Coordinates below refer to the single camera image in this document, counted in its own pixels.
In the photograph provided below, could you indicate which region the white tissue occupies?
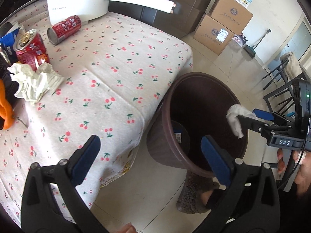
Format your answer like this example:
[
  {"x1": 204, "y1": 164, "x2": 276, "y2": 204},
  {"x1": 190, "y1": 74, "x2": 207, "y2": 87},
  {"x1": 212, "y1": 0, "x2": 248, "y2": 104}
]
[{"x1": 226, "y1": 104, "x2": 258, "y2": 138}]

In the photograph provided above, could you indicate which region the orange peel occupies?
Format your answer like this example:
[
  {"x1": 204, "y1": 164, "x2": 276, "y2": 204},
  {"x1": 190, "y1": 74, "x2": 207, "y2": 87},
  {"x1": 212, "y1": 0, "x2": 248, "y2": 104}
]
[{"x1": 1, "y1": 79, "x2": 15, "y2": 130}]

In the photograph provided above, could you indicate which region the beige paper napkin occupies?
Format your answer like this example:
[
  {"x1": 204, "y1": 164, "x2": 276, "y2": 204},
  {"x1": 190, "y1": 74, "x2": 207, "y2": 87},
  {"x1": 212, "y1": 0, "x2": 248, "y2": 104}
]
[{"x1": 8, "y1": 63, "x2": 64, "y2": 104}]

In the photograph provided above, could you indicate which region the crushed red soda can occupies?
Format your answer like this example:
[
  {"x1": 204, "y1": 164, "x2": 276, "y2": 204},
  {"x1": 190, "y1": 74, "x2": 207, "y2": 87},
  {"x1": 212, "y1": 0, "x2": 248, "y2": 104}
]
[{"x1": 13, "y1": 29, "x2": 50, "y2": 71}]

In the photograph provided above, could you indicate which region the blue biscuit box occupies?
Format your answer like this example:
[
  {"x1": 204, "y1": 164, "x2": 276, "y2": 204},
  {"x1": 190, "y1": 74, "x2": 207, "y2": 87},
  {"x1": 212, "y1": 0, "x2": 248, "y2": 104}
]
[{"x1": 1, "y1": 22, "x2": 21, "y2": 64}]

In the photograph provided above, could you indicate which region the red milk drink can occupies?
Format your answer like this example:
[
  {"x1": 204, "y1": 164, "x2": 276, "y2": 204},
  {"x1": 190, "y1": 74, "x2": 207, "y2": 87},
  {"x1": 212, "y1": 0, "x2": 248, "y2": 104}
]
[{"x1": 47, "y1": 15, "x2": 82, "y2": 45}]

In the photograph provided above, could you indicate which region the black plastic food tray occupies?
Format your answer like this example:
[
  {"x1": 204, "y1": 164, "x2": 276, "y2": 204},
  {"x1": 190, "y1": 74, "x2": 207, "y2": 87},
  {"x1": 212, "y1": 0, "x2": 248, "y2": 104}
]
[{"x1": 1, "y1": 56, "x2": 18, "y2": 109}]

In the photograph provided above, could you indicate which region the brown plastic trash bin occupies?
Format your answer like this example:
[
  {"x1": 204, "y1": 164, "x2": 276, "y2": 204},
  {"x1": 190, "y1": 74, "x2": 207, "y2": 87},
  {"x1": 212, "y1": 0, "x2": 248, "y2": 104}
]
[{"x1": 147, "y1": 72, "x2": 248, "y2": 177}]

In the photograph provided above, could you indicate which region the person's right hand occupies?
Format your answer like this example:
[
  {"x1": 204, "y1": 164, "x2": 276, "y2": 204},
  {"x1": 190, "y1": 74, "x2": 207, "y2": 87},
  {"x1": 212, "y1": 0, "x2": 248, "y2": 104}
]
[{"x1": 277, "y1": 148, "x2": 311, "y2": 197}]

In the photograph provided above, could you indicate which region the person's left hand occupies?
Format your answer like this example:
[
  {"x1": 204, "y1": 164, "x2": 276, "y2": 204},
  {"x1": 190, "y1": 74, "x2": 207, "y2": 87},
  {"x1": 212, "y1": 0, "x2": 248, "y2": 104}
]
[{"x1": 115, "y1": 223, "x2": 137, "y2": 233}]

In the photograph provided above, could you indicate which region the black metal chair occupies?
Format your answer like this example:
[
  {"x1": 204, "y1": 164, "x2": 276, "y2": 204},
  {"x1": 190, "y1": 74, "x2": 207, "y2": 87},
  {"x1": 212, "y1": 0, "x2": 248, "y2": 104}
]
[{"x1": 263, "y1": 52, "x2": 310, "y2": 114}]

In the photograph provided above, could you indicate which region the grey slipper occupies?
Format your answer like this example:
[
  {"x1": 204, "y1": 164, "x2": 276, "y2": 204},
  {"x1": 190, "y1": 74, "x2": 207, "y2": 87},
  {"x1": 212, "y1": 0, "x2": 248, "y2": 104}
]
[{"x1": 176, "y1": 171, "x2": 219, "y2": 214}]

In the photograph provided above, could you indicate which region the lower cardboard box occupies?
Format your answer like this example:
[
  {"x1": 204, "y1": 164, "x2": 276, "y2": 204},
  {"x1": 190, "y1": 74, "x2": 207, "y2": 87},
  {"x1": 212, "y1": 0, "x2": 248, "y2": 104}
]
[{"x1": 193, "y1": 14, "x2": 235, "y2": 55}]

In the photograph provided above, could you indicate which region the cardboard box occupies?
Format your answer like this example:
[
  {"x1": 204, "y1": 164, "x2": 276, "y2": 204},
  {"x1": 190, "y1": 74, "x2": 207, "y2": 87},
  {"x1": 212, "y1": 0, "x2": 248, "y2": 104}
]
[
  {"x1": 208, "y1": 0, "x2": 253, "y2": 35},
  {"x1": 193, "y1": 14, "x2": 235, "y2": 55}
]

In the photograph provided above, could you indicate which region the upper cardboard box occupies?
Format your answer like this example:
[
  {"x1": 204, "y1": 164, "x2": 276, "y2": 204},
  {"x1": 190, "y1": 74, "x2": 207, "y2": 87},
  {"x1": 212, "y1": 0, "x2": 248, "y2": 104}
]
[{"x1": 208, "y1": 0, "x2": 253, "y2": 35}]

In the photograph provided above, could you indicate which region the grey steel refrigerator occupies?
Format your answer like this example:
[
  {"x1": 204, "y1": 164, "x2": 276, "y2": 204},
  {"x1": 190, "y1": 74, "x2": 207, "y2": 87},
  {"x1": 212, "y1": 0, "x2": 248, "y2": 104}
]
[{"x1": 107, "y1": 0, "x2": 219, "y2": 40}]

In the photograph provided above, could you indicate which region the cherry print tablecloth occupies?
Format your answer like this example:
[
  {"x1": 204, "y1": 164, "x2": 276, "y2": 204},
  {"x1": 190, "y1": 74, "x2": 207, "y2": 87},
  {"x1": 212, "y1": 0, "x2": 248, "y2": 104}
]
[{"x1": 1, "y1": 0, "x2": 193, "y2": 223}]

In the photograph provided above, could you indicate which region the dustpan with handle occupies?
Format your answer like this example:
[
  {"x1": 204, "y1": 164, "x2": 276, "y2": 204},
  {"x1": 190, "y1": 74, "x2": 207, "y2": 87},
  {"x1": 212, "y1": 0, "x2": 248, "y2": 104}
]
[{"x1": 244, "y1": 28, "x2": 271, "y2": 59}]

